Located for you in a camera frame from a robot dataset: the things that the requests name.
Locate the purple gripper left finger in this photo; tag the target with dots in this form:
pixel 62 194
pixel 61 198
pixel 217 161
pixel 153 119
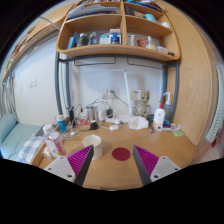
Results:
pixel 74 167

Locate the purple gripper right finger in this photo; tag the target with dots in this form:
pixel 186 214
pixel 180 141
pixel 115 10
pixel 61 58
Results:
pixel 152 167

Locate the dark red round coaster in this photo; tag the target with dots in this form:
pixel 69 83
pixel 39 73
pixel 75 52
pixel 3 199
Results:
pixel 121 154

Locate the white ceramic cup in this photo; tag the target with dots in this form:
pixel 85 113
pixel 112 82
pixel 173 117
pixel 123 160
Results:
pixel 95 141

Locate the green sponge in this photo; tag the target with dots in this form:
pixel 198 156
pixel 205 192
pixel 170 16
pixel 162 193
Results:
pixel 178 133

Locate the blue white-capped bottle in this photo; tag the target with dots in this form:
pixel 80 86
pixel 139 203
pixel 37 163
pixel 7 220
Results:
pixel 61 123

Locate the white lidded jar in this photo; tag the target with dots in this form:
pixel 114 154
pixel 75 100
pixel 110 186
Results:
pixel 47 129

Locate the white tissue pack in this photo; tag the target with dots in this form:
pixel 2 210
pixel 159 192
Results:
pixel 137 123

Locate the white pump lotion bottle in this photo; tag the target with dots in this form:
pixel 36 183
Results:
pixel 159 117

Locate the white power adapter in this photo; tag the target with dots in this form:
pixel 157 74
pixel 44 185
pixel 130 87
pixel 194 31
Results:
pixel 114 127

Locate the light blue bed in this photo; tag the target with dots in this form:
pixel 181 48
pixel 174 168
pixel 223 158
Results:
pixel 18 142

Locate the clear spray bottle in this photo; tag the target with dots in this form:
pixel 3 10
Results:
pixel 167 106

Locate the blue white box on shelf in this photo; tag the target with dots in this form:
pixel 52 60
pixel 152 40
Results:
pixel 115 36

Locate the wooden wall shelf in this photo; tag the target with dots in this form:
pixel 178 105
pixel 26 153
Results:
pixel 146 30

